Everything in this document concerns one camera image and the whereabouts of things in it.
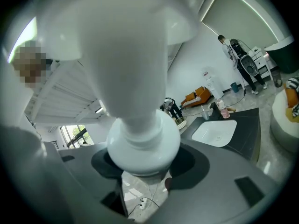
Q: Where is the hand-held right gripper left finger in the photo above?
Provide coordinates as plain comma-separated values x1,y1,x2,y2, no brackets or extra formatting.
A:
4,126,128,224

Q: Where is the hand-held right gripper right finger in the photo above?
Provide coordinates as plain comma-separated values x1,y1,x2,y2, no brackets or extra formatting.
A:
130,143,276,224

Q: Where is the pink soap bottle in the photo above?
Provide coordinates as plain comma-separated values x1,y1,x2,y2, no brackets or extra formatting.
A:
216,99,231,119

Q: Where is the white plastic bottle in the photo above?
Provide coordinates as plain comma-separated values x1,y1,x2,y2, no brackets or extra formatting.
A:
35,0,201,178

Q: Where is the large window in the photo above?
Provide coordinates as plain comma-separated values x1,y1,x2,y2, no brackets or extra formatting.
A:
59,124,95,149

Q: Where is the white sink basin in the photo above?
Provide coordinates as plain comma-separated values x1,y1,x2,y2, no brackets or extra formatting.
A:
191,119,238,148

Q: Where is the black faucet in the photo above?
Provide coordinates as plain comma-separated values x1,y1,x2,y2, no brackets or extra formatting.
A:
209,101,222,121

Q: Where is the white steel loft platform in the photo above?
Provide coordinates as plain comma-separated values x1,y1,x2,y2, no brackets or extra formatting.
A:
23,59,110,126

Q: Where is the white round beanbag chair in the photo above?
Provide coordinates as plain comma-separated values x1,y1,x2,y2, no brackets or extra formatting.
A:
270,87,299,154

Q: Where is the striped sofa cushion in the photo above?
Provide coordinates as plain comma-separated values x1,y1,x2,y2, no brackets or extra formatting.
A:
182,96,201,107

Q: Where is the orange sofa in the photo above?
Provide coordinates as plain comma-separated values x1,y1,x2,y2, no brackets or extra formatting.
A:
181,85,212,109

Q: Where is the orange cushion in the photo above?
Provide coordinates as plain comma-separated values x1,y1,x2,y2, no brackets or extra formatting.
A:
284,83,299,123

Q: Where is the person's face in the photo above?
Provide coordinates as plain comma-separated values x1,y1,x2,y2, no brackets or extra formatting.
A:
11,40,53,91

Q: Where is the black mesh trash can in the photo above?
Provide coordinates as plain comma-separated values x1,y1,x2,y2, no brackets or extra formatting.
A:
273,72,283,88

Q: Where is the white cabinet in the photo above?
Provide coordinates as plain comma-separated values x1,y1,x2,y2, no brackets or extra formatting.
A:
247,45,275,81

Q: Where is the black white striped pillow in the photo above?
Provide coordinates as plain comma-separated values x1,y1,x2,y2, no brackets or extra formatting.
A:
286,76,299,118

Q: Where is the grey roller blind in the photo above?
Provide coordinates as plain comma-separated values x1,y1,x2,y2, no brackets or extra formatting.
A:
201,0,280,48

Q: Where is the white wire chair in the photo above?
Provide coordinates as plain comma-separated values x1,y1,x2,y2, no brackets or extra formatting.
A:
174,115,189,132

